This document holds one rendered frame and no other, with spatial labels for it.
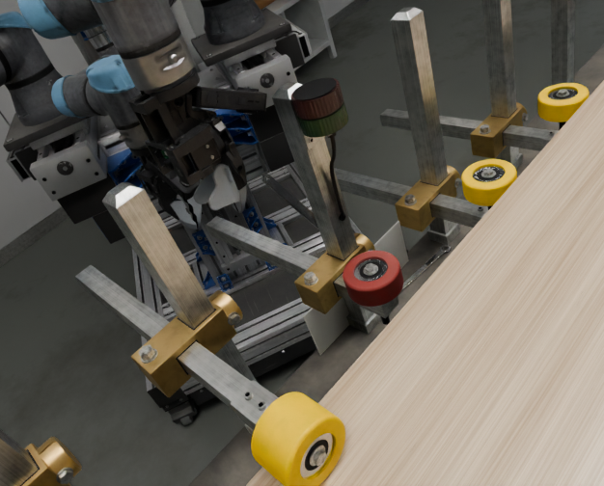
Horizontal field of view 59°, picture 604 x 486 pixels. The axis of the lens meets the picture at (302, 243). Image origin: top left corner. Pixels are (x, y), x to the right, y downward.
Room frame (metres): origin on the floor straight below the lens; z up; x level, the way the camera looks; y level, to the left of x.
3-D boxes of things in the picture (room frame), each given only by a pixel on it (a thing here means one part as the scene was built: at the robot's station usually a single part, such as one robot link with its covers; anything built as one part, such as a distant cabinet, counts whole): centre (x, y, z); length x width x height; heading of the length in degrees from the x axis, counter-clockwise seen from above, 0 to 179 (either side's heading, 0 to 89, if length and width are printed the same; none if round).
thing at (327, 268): (0.63, -0.04, 0.84); 0.14 x 0.06 x 0.05; 123
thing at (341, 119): (0.60, -0.08, 1.11); 0.06 x 0.06 x 0.02
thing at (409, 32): (0.78, -0.27, 0.90); 0.04 x 0.04 x 0.48; 33
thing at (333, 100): (0.60, -0.08, 1.14); 0.06 x 0.06 x 0.02
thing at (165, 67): (0.65, 0.08, 1.23); 0.08 x 0.08 x 0.05
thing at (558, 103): (0.78, -0.52, 0.85); 0.08 x 0.08 x 0.11
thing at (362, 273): (0.54, -0.07, 0.85); 0.08 x 0.08 x 0.11
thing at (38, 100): (1.35, 0.45, 1.09); 0.15 x 0.15 x 0.10
